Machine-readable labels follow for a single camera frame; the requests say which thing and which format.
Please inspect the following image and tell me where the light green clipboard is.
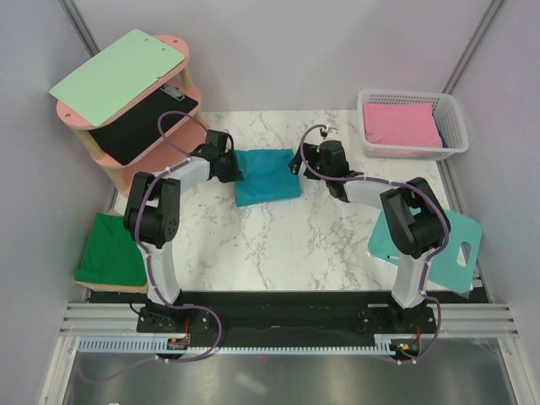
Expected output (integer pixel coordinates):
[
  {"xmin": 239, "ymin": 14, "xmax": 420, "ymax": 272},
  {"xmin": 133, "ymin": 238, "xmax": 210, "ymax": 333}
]
[{"xmin": 49, "ymin": 29, "xmax": 190, "ymax": 129}]

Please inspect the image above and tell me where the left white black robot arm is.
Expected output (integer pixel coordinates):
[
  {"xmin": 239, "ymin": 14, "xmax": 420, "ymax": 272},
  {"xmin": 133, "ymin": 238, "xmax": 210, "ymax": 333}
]
[{"xmin": 123, "ymin": 130, "xmax": 243, "ymax": 333}]

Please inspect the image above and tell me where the aluminium rail frame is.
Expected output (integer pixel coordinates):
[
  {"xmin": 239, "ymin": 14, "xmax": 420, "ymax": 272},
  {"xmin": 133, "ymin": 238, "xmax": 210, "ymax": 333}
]
[{"xmin": 40, "ymin": 292, "xmax": 518, "ymax": 404}]

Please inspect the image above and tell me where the pink folded t shirt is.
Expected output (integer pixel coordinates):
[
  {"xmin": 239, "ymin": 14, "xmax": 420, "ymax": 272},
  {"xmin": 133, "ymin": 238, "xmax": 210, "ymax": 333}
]
[{"xmin": 363, "ymin": 103, "xmax": 442, "ymax": 148}]

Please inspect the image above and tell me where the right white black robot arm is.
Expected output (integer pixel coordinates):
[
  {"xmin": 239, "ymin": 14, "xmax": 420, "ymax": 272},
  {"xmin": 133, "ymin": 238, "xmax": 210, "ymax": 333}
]
[{"xmin": 289, "ymin": 140, "xmax": 451, "ymax": 332}]

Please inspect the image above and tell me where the teal t shirt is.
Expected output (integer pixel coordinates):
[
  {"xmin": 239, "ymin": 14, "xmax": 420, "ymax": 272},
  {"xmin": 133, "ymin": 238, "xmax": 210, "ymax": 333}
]
[{"xmin": 235, "ymin": 149, "xmax": 302, "ymax": 208}]

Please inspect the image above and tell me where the blue folded cloth in basket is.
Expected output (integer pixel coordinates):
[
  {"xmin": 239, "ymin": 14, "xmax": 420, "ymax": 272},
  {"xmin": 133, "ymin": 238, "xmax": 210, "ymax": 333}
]
[{"xmin": 434, "ymin": 119, "xmax": 448, "ymax": 149}]

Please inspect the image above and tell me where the white plastic basket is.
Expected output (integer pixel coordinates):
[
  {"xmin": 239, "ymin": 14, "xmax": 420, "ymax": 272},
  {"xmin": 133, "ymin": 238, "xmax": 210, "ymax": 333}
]
[{"xmin": 357, "ymin": 89, "xmax": 469, "ymax": 161}]

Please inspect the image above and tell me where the black clipboard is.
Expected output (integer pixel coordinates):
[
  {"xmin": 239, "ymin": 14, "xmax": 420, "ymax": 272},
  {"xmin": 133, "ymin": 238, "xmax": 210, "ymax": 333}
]
[{"xmin": 89, "ymin": 84, "xmax": 199, "ymax": 165}]

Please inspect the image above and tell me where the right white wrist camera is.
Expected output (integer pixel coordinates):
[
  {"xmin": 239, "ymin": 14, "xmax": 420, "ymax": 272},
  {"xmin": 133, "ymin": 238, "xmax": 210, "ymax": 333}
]
[{"xmin": 320, "ymin": 125, "xmax": 338, "ymax": 139}]

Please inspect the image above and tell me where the turquoise plastic board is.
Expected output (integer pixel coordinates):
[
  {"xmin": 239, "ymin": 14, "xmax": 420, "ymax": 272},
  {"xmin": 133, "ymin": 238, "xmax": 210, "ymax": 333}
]
[{"xmin": 368, "ymin": 209, "xmax": 483, "ymax": 294}]

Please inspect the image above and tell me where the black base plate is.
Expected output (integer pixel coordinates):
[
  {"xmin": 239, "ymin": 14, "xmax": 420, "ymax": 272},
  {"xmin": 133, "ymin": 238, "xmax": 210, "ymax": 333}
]
[{"xmin": 87, "ymin": 289, "xmax": 490, "ymax": 349}]

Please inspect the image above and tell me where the white slotted cable duct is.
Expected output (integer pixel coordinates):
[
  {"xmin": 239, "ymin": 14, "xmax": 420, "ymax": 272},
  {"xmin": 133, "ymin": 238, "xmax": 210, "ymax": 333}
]
[{"xmin": 78, "ymin": 337, "xmax": 421, "ymax": 355}]

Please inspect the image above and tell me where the green t shirt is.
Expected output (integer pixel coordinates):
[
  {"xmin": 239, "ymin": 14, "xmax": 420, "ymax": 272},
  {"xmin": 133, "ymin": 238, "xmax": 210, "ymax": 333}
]
[{"xmin": 73, "ymin": 213, "xmax": 149, "ymax": 286}]

